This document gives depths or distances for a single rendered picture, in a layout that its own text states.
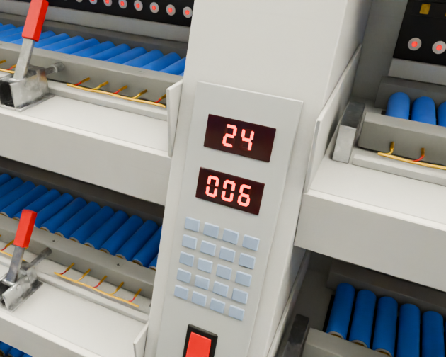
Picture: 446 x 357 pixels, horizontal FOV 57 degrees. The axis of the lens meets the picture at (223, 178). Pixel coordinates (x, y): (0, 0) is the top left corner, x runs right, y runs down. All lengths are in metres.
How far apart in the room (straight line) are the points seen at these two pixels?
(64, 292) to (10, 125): 0.17
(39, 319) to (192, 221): 0.21
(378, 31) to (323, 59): 0.21
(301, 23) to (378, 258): 0.15
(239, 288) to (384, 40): 0.29
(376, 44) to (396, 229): 0.24
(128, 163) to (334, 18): 0.17
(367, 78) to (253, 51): 0.21
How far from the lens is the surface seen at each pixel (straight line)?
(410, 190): 0.29
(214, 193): 0.27
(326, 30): 0.26
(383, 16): 0.46
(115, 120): 0.35
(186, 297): 0.31
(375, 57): 0.45
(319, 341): 0.39
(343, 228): 0.27
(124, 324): 0.42
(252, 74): 0.26
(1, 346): 0.65
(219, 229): 0.28
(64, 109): 0.38
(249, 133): 0.26
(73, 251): 0.46
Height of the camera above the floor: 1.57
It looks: 15 degrees down
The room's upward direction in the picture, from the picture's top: 10 degrees clockwise
